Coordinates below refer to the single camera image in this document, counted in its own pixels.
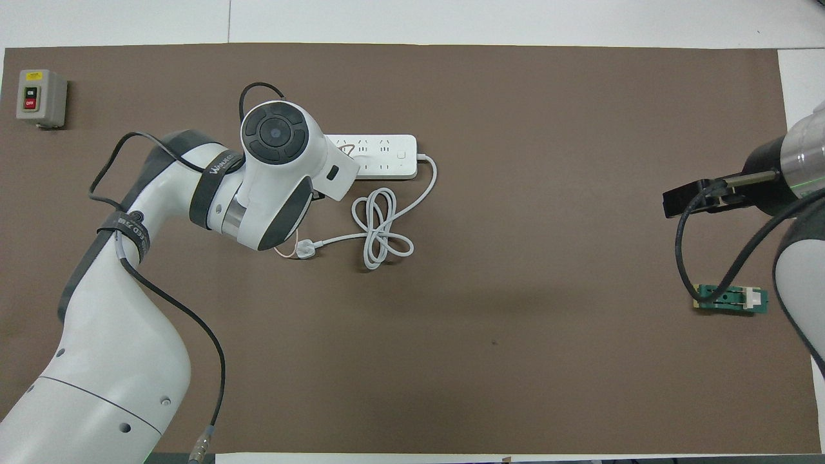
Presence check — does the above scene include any white power strip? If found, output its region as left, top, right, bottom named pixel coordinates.
left=322, top=134, right=418, bottom=180

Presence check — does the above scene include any brown table mat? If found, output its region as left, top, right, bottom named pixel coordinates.
left=0, top=43, right=820, bottom=455

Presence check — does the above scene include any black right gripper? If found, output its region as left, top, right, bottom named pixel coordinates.
left=663, top=132, right=803, bottom=220

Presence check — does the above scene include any green knife switch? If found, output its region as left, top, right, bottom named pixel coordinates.
left=693, top=284, right=770, bottom=316

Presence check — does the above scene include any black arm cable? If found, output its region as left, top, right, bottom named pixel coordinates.
left=675, top=171, right=825, bottom=305
left=89, top=81, right=226, bottom=464

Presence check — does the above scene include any pink charging cable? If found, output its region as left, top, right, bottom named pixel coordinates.
left=274, top=143, right=356, bottom=260

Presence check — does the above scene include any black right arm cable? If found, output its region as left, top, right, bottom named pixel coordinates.
left=675, top=171, right=825, bottom=305

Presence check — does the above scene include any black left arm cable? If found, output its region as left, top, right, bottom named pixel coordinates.
left=89, top=81, right=226, bottom=464

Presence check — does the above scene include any grey on-off switch box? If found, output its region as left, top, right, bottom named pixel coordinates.
left=16, top=69, right=68, bottom=130

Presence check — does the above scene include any white power strip cord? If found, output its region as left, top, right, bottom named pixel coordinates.
left=295, top=153, right=438, bottom=271

